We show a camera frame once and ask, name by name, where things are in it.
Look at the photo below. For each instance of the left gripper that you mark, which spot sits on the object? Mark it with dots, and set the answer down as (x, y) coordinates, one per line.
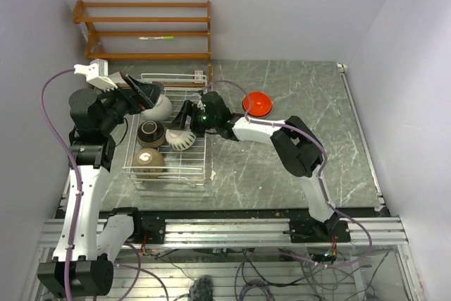
(148, 92)

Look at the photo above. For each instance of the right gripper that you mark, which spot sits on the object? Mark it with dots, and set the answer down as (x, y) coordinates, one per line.
(180, 121)

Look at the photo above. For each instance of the white bowl with leaf pattern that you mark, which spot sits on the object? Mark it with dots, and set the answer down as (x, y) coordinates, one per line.
(180, 140)

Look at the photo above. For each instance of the black glazed patterned bowl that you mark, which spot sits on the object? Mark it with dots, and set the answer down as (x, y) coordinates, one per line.
(151, 134)

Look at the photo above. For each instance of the beige brown ceramic bowl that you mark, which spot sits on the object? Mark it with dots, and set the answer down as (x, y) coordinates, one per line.
(148, 163)

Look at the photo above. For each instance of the orange bowl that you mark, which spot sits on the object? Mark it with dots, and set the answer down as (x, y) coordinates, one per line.
(257, 104)

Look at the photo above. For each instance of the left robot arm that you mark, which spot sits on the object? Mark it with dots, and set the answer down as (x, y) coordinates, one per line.
(82, 263)

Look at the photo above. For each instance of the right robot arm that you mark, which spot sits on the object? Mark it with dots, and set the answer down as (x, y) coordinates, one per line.
(299, 151)

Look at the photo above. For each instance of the wooden shelf rack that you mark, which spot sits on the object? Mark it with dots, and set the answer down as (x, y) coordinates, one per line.
(95, 50)

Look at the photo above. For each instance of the red white package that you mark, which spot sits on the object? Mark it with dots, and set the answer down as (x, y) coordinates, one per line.
(199, 76)

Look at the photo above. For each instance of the green white marker pen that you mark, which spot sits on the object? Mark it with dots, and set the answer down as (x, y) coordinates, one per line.
(148, 38)

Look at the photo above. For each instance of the white wire dish rack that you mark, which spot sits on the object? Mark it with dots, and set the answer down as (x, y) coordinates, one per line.
(185, 167)

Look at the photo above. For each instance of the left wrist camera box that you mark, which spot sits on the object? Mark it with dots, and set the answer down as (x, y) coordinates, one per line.
(96, 74)

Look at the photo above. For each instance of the aluminium rail frame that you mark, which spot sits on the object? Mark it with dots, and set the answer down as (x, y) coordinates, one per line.
(277, 230)

